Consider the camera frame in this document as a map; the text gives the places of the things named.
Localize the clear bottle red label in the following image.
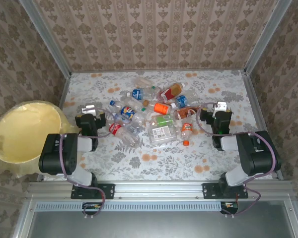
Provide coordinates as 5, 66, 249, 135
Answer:
108, 122, 143, 147

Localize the brown bottle red label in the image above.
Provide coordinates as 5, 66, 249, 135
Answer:
174, 106, 201, 121

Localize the Pepsi bottle blue cap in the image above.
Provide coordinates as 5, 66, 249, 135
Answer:
109, 100, 146, 123

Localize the blue label water bottle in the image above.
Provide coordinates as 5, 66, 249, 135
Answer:
171, 91, 197, 109

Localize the clear bottle pale blue cap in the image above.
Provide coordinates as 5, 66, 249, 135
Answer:
113, 113, 141, 136

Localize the clear bottle green cap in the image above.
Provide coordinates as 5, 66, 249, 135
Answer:
125, 96, 148, 112

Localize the green label bottle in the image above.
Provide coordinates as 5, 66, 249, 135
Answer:
146, 115, 176, 127

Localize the red label amber tea bottle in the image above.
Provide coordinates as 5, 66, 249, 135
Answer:
155, 82, 186, 104

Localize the dark blue label bottle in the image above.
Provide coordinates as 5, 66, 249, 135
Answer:
126, 88, 160, 100

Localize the large rectangular clear bottle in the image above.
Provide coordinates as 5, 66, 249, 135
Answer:
147, 124, 182, 146

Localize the clear bottle beige label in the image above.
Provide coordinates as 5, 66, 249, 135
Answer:
135, 76, 162, 91

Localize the aluminium table edge strip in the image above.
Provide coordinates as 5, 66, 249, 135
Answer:
70, 68, 246, 74

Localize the yellow plastic basket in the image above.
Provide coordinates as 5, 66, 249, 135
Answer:
0, 99, 81, 179

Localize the grey metal panel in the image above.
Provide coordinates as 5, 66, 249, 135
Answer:
13, 195, 298, 238

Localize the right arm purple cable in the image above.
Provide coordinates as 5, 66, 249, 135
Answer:
195, 102, 277, 219

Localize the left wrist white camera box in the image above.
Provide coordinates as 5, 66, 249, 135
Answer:
81, 105, 102, 117

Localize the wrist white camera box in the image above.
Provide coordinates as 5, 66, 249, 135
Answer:
213, 101, 228, 117
81, 105, 102, 117

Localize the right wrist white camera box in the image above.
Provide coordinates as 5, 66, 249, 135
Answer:
213, 101, 228, 117

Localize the aluminium side rail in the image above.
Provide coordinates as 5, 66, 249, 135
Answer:
242, 70, 286, 181
57, 73, 72, 111

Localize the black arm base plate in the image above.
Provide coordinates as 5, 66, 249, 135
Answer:
202, 182, 249, 200
71, 182, 116, 200

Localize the aluminium mounting rail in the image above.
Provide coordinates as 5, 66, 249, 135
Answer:
27, 180, 293, 199

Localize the aluminium frame post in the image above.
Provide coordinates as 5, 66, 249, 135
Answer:
243, 0, 294, 75
18, 0, 73, 77

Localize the grey slotted cable duct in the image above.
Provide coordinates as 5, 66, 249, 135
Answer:
35, 201, 224, 213

